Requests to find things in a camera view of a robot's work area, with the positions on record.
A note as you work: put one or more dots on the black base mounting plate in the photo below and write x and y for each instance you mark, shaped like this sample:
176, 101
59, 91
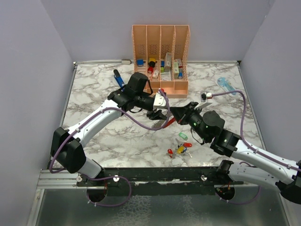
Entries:
160, 181

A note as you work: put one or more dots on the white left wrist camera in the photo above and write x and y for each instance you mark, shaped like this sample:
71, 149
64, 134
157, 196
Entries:
160, 102

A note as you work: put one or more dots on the grey box in organizer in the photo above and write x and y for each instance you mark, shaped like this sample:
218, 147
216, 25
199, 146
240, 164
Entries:
167, 62

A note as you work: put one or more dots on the white plug at wall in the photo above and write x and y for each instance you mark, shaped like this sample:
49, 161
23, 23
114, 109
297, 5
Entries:
126, 61

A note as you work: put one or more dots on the white red box in organizer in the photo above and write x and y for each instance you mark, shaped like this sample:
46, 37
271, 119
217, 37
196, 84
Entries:
178, 69

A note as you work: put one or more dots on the red black cylinder toy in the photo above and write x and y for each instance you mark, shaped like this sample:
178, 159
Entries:
151, 66

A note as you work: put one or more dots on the grey red key organizer plate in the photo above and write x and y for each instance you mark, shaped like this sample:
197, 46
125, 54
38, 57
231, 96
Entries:
163, 123

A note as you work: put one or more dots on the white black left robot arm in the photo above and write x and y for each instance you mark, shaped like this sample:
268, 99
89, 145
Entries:
68, 144

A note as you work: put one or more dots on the blue black stapler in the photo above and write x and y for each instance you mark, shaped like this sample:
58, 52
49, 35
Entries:
118, 79

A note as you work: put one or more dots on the packaged blue toothbrush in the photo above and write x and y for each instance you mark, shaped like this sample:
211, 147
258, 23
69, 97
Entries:
226, 85

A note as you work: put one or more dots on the yellow key tag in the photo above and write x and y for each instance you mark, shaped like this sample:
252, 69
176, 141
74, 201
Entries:
180, 150

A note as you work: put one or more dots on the small red key tag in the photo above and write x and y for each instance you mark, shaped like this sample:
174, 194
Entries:
170, 153

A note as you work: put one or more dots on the blue block in organizer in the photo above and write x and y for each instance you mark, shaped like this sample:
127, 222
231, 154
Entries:
140, 62

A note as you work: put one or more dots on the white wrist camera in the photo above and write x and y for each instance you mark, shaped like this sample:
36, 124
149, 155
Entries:
160, 102
206, 100

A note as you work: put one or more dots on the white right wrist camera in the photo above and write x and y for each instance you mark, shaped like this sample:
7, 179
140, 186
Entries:
206, 100

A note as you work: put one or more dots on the silver keys pile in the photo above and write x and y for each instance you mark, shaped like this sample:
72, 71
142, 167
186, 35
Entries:
178, 144

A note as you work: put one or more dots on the peach plastic desk organizer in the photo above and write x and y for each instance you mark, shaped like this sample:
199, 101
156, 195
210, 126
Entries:
154, 41

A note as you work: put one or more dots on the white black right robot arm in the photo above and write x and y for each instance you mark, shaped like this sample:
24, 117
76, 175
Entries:
282, 174

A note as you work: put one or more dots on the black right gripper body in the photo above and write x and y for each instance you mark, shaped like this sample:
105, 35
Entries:
196, 118

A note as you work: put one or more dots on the green key tag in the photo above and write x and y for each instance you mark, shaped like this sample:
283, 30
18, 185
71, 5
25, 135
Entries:
183, 136

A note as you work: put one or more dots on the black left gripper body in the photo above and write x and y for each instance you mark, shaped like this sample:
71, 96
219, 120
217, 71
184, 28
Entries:
152, 114

